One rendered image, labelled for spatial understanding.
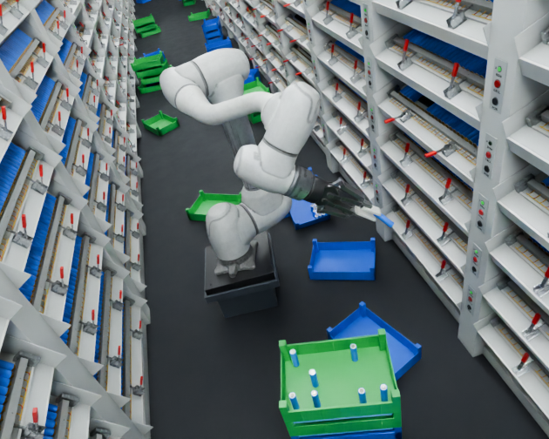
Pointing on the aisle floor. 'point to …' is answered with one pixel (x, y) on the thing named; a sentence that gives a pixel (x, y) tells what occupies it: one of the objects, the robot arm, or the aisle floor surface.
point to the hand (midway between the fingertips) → (367, 211)
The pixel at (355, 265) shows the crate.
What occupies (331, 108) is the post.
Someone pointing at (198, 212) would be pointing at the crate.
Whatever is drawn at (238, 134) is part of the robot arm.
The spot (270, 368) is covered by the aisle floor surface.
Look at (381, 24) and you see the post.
